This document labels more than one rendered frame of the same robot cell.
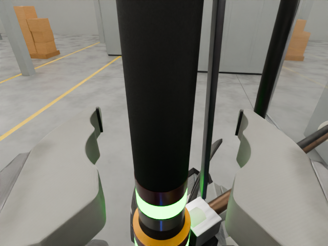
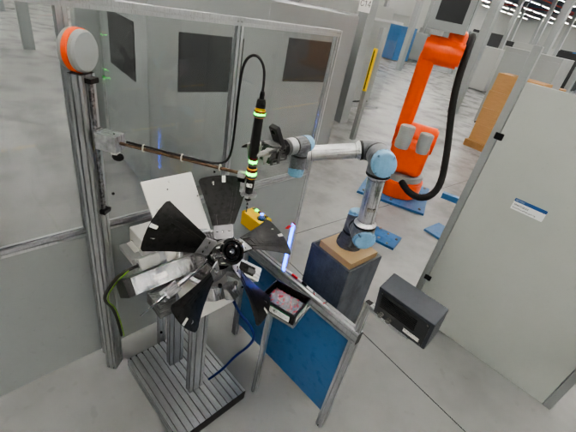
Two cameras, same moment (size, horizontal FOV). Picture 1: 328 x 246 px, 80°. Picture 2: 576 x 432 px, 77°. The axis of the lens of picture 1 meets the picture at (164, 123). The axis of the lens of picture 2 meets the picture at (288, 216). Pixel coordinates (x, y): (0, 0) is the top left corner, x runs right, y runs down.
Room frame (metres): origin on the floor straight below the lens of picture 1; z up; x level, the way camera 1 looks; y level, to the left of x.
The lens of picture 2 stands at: (1.04, 0.95, 2.20)
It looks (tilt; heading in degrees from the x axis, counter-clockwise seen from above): 31 degrees down; 217
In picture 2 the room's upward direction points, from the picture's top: 12 degrees clockwise
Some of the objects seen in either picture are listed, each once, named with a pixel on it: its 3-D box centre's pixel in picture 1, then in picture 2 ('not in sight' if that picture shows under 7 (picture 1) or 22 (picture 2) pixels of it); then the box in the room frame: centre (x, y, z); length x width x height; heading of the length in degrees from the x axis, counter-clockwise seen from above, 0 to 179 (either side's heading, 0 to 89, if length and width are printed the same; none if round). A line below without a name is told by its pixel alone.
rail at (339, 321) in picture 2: not in sight; (295, 285); (-0.27, 0.12, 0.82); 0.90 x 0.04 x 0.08; 88
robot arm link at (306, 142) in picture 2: not in sight; (301, 145); (-0.19, 0.01, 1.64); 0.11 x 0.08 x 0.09; 178
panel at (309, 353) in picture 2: not in sight; (284, 329); (-0.27, 0.12, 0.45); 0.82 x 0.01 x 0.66; 88
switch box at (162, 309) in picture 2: not in sight; (160, 292); (0.30, -0.34, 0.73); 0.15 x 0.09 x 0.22; 88
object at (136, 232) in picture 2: not in sight; (144, 239); (0.26, -0.59, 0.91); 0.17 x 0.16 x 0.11; 88
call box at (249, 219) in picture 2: not in sight; (255, 222); (-0.28, -0.28, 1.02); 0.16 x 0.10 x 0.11; 88
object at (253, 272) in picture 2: not in sight; (241, 270); (0.04, -0.03, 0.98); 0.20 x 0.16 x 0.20; 88
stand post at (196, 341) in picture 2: not in sight; (196, 346); (0.22, -0.11, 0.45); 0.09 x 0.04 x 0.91; 178
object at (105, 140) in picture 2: not in sight; (109, 141); (0.43, -0.53, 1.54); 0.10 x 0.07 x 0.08; 123
